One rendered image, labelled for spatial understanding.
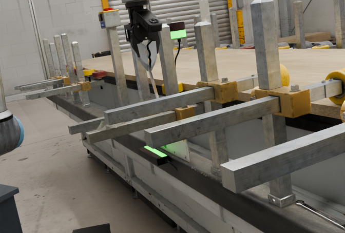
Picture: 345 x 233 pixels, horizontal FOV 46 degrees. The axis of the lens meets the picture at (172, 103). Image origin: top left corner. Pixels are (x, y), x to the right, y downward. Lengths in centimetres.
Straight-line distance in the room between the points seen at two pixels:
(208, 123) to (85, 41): 845
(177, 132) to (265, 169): 25
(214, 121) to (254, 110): 9
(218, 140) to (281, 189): 26
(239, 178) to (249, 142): 89
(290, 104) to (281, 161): 31
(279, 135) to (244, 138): 50
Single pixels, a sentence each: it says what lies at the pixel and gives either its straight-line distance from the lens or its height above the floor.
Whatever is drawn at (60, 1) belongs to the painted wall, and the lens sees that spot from 910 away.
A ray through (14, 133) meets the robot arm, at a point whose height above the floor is 79.
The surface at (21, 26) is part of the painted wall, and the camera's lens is 895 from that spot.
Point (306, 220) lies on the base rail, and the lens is 92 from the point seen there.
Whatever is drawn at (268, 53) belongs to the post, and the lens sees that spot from 87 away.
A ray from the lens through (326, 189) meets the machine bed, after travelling 118.
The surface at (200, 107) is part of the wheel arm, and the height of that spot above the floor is 85.
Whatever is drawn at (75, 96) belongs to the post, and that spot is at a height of 75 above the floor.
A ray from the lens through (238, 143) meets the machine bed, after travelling 145.
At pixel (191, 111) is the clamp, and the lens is 127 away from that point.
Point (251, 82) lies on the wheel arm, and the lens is 112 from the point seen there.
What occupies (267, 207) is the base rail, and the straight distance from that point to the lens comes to 98.
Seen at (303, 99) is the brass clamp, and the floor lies 95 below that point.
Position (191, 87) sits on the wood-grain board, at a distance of 151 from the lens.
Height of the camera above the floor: 115
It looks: 12 degrees down
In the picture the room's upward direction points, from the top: 9 degrees counter-clockwise
